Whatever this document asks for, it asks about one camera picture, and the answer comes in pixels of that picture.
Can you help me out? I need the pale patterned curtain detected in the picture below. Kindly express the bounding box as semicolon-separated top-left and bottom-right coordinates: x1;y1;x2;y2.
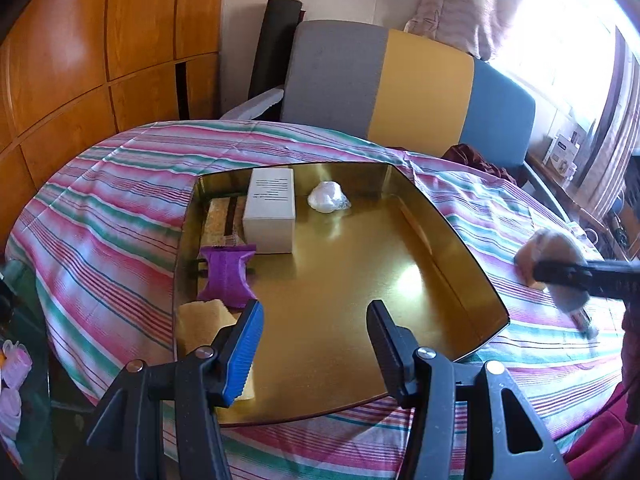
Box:
405;0;526;58

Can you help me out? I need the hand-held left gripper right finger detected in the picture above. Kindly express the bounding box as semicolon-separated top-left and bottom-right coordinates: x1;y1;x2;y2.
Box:
366;300;571;480

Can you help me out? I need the gold metal tin tray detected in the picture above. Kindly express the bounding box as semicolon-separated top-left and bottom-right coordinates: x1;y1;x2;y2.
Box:
172;162;511;428

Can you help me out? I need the purple ribbed clamp object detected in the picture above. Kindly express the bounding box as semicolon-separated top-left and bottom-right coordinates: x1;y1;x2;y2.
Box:
197;244;257;309

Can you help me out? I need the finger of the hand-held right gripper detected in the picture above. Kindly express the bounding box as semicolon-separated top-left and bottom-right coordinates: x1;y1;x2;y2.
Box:
532;257;597;293

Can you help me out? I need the green glass side table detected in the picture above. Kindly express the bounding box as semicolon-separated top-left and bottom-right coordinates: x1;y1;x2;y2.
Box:
0;260;56;480

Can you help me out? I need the grey yellow blue chair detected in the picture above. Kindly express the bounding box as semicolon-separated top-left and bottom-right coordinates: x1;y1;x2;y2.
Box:
220;20;571;221

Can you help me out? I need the yellow sponge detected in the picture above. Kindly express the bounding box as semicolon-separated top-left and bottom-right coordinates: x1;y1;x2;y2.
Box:
178;299;257;401

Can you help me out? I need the striped tablecloth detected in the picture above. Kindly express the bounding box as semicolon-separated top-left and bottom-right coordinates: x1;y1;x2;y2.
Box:
5;119;640;480

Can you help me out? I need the wooden side table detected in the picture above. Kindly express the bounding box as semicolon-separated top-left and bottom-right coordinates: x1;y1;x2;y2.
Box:
525;152;628;261

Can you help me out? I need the white cardboard box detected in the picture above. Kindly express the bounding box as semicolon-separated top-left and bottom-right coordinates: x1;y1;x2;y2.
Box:
242;167;296;254

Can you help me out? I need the black rolled mat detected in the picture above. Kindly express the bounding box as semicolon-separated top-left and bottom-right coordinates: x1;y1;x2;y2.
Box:
248;0;303;103

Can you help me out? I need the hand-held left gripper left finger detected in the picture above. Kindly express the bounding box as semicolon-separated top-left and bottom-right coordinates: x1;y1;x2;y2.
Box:
62;300;265;480

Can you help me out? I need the dark red cloth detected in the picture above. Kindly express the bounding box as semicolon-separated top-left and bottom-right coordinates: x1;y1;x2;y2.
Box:
442;144;521;186

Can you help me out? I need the white plastic bag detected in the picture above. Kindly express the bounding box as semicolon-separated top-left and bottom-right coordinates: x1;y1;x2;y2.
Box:
306;180;351;214

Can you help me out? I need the gold patterned packet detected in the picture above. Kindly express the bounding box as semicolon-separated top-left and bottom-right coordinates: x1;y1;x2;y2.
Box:
200;197;248;248

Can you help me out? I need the wooden wardrobe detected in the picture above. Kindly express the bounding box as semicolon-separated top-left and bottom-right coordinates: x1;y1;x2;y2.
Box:
0;0;223;201

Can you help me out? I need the striped brown curtain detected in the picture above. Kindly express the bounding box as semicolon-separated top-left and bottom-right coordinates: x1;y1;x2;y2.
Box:
575;25;640;216

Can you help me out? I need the white printed box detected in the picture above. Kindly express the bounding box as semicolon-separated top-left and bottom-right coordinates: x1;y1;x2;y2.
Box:
545;130;586;176

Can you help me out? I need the small plush toy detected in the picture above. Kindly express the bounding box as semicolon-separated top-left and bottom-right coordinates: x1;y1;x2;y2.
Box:
515;229;600;338

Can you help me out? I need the person's magenta clothing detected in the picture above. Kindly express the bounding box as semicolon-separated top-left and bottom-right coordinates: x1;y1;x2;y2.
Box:
565;380;640;480

